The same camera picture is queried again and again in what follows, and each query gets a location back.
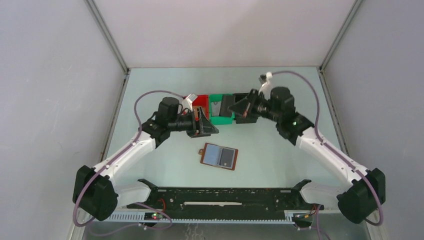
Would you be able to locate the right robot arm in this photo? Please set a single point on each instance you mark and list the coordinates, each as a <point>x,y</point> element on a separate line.
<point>361,193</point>

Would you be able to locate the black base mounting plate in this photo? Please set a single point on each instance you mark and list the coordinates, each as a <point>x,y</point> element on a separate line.
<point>228,203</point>

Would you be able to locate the white cards in green bin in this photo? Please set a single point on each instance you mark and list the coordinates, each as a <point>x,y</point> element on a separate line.
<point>215,108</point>

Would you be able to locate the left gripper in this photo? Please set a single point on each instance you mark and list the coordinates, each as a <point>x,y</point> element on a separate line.
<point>208,128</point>

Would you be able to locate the dark card in holder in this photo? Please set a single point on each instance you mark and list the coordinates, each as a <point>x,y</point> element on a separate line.
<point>226,158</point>

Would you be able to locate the grey credit card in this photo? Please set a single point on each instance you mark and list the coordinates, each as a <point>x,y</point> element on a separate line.
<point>227,100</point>

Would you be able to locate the black plastic bin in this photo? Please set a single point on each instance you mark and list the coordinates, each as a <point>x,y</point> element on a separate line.
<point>238,118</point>

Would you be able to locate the brown leather card holder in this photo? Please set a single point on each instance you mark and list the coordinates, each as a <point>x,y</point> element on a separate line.
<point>210,155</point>

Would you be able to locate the orange cards in red bin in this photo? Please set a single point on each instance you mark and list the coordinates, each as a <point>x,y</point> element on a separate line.
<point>199,113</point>

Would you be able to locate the red plastic bin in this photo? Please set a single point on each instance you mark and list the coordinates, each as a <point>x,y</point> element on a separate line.
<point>203,102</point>

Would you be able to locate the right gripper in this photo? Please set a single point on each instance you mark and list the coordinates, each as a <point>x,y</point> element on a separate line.
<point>245,107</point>

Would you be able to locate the green plastic bin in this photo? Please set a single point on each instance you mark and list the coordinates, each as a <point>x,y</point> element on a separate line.
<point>219,120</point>

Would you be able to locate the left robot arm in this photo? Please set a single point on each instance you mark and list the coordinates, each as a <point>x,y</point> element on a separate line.
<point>98,190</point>

